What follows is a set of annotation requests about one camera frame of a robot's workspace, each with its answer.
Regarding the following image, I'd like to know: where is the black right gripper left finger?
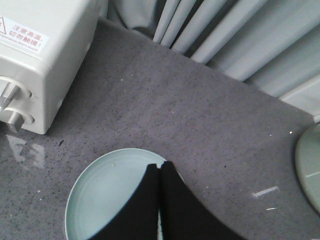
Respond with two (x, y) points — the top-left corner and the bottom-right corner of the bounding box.
(93, 164), (160, 240)

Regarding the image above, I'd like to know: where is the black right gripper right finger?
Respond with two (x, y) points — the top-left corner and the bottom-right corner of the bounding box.
(159, 161), (243, 240)

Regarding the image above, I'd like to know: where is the lower oven control knob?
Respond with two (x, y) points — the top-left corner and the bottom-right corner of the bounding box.
(3, 107), (35, 133)

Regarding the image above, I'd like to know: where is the oven control knob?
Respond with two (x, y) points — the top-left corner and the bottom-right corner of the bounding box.
(0, 82), (32, 112)
(3, 107), (35, 133)

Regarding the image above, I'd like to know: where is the upper oven control knob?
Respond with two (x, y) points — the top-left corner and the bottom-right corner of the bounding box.
(0, 82), (32, 112)

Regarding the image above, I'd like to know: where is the white Toshiba toaster oven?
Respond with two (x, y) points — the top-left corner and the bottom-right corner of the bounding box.
(0, 0), (108, 135)

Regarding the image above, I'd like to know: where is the light green plate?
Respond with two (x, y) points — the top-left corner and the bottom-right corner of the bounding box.
(64, 148), (166, 240)

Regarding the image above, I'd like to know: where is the pale green round object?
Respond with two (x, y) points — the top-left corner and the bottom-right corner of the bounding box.
(295, 124), (320, 212)

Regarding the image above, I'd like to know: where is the grey curtain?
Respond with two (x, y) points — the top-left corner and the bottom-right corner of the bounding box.
(107, 0), (320, 123)

